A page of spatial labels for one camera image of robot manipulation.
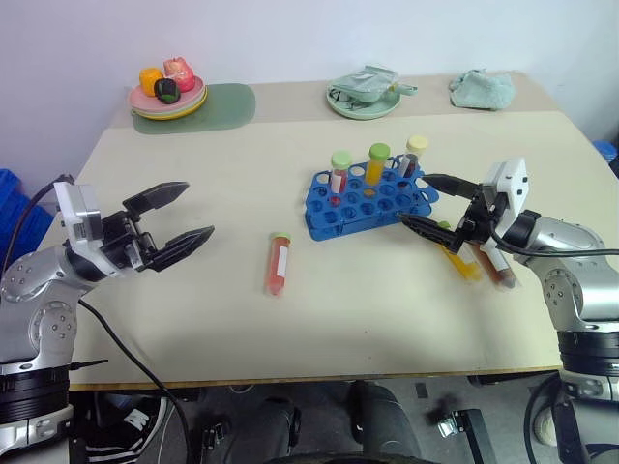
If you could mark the pink plate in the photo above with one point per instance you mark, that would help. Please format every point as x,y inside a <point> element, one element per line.
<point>145,99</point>

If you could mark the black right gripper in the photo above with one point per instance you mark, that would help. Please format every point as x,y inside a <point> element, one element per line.
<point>476,220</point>

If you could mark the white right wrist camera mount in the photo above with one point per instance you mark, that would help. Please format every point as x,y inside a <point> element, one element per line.
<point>510,186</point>

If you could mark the black and green toy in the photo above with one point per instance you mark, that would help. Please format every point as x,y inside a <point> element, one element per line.
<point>165,89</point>

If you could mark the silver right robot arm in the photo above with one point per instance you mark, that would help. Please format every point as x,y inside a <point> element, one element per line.
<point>570,241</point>

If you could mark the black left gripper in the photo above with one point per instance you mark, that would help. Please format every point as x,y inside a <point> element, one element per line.
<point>126,241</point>

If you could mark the blue plastic crate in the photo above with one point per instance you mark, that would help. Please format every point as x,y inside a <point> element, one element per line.
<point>14,193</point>

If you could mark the black and white sneaker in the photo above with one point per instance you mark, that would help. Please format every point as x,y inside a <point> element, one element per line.
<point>138,418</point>

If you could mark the dark liquid tube, yellow cap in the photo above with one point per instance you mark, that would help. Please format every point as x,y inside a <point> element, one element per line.
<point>417,144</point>

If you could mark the orange liquid tube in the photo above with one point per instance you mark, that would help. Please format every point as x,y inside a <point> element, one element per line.
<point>466,268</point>
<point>374,169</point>

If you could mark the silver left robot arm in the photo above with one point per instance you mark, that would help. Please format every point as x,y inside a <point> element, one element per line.
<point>29,280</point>

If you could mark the green placemat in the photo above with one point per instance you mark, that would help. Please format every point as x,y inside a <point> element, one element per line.
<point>227,106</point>

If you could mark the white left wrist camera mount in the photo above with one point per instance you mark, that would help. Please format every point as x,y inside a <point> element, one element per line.
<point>77,217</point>

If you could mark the red liquid tube, pale-green cap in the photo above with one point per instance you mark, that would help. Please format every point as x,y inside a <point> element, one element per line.
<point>341,159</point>

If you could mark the mint green pouch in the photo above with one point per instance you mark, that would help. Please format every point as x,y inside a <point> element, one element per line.
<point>362,82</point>

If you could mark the mint green plate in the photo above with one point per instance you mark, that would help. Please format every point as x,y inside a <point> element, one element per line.
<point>362,112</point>

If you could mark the dark grey rounded shape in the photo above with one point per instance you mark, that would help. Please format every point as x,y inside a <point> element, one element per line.
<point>261,430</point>
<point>382,420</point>

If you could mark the blue test tube rack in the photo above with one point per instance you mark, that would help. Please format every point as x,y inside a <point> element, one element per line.
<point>358,220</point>

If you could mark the black metal frame leg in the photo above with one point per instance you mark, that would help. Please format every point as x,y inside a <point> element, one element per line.
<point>476,435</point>

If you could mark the pale green stacked plate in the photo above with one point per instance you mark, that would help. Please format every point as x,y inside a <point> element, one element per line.
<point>155,116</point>

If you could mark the brown liquid tube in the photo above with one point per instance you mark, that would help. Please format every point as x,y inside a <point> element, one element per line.
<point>503,275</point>

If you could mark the orange-yellow toy pepper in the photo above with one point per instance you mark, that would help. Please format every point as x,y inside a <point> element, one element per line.
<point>149,81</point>

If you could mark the mint green cloth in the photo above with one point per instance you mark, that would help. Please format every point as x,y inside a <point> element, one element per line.
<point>483,89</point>

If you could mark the black white-striped trouser leg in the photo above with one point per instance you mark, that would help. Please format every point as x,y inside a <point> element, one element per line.
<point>111,452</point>

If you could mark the yellow plate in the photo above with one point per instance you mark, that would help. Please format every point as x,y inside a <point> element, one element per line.
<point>200,102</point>

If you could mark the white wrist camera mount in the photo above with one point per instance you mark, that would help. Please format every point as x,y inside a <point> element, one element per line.
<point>77,217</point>
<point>510,186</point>

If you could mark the pink toy fruit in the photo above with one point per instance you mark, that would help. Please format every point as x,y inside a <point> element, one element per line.
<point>179,72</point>

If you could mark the pink-red liquid tube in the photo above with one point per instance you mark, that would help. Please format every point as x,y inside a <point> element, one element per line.
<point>277,266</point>

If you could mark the silver caster wheel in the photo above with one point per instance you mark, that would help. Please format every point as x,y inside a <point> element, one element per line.
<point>447,427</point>

